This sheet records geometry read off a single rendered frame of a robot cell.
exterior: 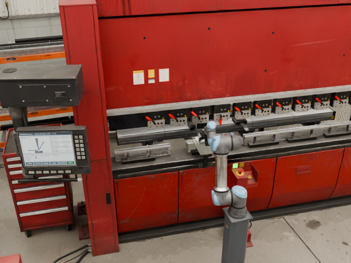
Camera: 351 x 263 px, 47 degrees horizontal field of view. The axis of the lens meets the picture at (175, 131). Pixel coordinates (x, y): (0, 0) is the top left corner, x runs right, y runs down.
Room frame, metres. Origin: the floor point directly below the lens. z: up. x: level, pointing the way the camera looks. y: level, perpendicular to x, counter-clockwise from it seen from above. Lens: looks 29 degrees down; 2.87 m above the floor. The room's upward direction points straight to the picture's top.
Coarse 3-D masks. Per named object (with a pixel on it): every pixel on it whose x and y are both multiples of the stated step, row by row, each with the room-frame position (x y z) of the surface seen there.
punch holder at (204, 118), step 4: (192, 108) 3.20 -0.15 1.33; (196, 108) 3.20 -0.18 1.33; (200, 108) 3.21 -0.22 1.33; (204, 108) 3.21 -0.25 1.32; (208, 108) 3.22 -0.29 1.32; (196, 112) 3.20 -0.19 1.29; (200, 112) 3.21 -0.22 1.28; (204, 112) 3.21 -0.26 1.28; (208, 112) 3.22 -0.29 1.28; (192, 116) 3.19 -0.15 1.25; (196, 116) 3.19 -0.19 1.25; (200, 116) 3.20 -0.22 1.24; (204, 116) 3.21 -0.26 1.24; (208, 116) 3.22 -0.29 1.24; (192, 120) 3.19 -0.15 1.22; (196, 120) 3.19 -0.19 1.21; (200, 120) 3.20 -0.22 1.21; (204, 120) 3.21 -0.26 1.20; (208, 120) 3.22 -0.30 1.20
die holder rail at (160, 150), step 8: (160, 144) 3.19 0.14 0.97; (168, 144) 3.19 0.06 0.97; (120, 152) 3.05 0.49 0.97; (128, 152) 3.07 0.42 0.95; (136, 152) 3.08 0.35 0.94; (144, 152) 3.10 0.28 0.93; (152, 152) 3.12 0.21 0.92; (160, 152) 3.14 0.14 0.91; (168, 152) 3.15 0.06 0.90; (120, 160) 3.05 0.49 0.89
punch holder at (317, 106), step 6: (312, 96) 3.54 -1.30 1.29; (318, 96) 3.47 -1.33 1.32; (324, 96) 3.49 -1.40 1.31; (330, 96) 3.50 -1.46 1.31; (312, 102) 3.52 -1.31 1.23; (318, 102) 3.48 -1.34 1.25; (324, 102) 3.49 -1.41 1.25; (312, 108) 3.51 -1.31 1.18; (318, 108) 3.48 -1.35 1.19; (324, 108) 3.49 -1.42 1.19
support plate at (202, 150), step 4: (192, 140) 3.21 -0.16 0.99; (196, 140) 3.20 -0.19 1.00; (196, 144) 3.14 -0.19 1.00; (200, 144) 3.14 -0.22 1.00; (204, 144) 3.14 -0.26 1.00; (196, 148) 3.08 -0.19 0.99; (200, 148) 3.06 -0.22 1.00; (204, 148) 3.06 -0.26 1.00; (208, 148) 3.06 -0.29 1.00; (200, 152) 2.99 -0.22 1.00; (204, 152) 2.99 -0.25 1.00; (208, 152) 2.99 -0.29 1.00; (212, 152) 2.99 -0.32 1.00
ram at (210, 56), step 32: (128, 32) 3.07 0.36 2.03; (160, 32) 3.13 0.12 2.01; (192, 32) 3.19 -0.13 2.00; (224, 32) 3.25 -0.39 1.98; (256, 32) 3.32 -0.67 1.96; (288, 32) 3.38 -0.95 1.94; (320, 32) 3.45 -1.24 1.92; (128, 64) 3.07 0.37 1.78; (160, 64) 3.13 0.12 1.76; (192, 64) 3.19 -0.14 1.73; (224, 64) 3.25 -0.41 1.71; (256, 64) 3.32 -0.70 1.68; (288, 64) 3.39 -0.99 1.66; (320, 64) 3.47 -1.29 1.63; (128, 96) 3.06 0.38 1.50; (160, 96) 3.12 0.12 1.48; (192, 96) 3.19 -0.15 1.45; (224, 96) 3.26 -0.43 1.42; (288, 96) 3.40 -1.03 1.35
